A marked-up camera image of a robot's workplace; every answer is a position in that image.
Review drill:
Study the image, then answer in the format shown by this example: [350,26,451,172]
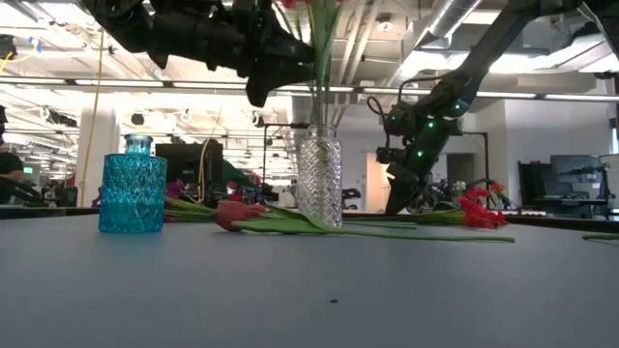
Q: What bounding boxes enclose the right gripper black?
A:
[384,119,464,217]

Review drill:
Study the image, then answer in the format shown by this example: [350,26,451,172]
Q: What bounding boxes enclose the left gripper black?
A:
[144,0,316,108]

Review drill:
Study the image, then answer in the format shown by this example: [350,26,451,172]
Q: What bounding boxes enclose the red artificial flower spray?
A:
[342,187,510,230]
[278,0,342,130]

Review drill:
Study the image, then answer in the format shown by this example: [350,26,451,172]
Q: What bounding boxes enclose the red artificial tulip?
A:
[214,199,516,245]

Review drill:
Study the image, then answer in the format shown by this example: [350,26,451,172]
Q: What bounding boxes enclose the purple artificial flower spray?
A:
[163,177,218,224]

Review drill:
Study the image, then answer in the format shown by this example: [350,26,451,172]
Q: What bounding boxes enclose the clear cut-glass vase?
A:
[295,124,343,228]

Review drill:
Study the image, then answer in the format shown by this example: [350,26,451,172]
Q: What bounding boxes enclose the orange flowers in vase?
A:
[487,180,509,209]

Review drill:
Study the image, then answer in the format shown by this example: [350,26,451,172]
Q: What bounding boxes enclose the blue cut-glass vase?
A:
[98,133,168,234]

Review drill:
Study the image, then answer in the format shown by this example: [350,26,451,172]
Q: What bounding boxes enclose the person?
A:
[0,103,25,204]
[221,158,260,190]

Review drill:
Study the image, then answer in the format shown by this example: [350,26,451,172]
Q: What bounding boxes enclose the black computer monitor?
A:
[154,142,225,204]

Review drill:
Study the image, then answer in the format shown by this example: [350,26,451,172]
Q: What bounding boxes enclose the long ceiling light strip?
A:
[0,76,619,102]

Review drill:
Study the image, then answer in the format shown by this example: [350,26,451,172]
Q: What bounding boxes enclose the dark desk monitor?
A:
[549,154,603,185]

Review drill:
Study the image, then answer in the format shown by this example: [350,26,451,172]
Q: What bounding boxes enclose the white pillar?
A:
[75,103,121,209]

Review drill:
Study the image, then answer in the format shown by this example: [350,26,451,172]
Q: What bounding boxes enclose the upright silver ventilation duct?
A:
[282,81,320,146]

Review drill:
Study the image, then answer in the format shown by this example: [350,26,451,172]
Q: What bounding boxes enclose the yellow looped cable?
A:
[195,103,224,202]

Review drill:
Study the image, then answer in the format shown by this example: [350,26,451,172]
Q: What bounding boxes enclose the black table frame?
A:
[0,206,619,234]

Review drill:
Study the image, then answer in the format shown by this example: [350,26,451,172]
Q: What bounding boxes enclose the slanted silver ventilation duct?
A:
[381,0,485,91]

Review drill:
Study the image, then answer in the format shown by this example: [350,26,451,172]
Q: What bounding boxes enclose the yellow hanging cable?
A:
[78,26,108,209]

